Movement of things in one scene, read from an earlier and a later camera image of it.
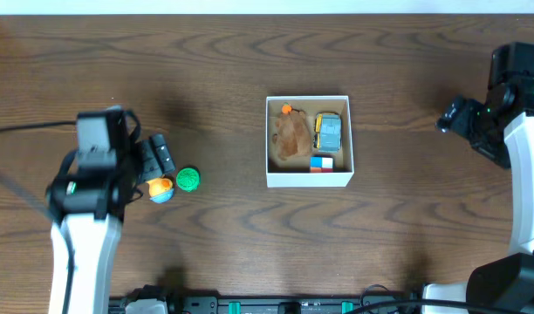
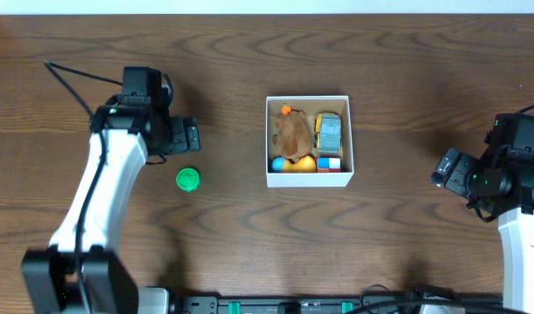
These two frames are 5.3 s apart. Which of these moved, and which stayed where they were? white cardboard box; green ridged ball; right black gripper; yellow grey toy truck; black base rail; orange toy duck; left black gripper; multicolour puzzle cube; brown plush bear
Moved: right black gripper; left black gripper; multicolour puzzle cube; orange toy duck
Stayed: white cardboard box; yellow grey toy truck; green ridged ball; brown plush bear; black base rail
